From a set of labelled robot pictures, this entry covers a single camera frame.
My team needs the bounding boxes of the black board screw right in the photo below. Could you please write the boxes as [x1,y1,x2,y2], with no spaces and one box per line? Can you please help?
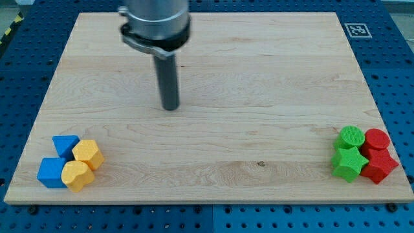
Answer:
[386,203,398,213]

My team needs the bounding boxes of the white fiducial marker tag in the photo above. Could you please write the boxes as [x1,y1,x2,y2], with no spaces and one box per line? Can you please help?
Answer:
[345,23,372,38]

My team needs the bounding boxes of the red star block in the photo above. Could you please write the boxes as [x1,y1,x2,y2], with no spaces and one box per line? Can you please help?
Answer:
[360,149,399,184]

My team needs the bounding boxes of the blue cube block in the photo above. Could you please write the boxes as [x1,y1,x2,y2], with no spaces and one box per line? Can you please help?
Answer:
[37,157,67,188]

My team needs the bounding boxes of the blue triangle block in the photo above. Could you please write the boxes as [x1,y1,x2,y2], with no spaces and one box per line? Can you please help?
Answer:
[52,135,80,161]

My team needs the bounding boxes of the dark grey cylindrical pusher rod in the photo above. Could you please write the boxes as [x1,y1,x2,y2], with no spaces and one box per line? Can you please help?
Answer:
[153,55,180,111]

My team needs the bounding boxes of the red cylinder block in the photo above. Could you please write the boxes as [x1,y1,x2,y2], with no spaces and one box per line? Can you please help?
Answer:
[360,128,391,156]

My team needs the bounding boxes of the green star block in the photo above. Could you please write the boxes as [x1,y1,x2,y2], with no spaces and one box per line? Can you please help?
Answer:
[331,147,369,183]

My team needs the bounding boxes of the yellow hexagon block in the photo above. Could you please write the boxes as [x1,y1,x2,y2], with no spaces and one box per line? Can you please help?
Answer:
[72,139,105,171]

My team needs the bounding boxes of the wooden board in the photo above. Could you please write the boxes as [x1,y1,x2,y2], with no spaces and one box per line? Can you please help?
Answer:
[5,12,413,205]

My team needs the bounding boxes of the black board screw left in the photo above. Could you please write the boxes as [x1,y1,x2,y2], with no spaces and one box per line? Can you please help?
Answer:
[27,205,38,215]

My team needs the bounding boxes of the black board screw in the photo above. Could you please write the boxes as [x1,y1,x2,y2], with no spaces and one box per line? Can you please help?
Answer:
[386,203,398,213]
[27,205,38,215]

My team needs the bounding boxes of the green cylinder block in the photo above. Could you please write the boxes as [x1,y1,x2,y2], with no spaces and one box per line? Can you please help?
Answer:
[333,126,365,150]

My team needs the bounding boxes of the yellow heart block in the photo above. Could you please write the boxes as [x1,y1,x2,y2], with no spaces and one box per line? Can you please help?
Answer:
[61,161,95,192]

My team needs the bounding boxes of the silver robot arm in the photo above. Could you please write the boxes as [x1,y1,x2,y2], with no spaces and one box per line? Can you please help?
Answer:
[118,0,191,111]

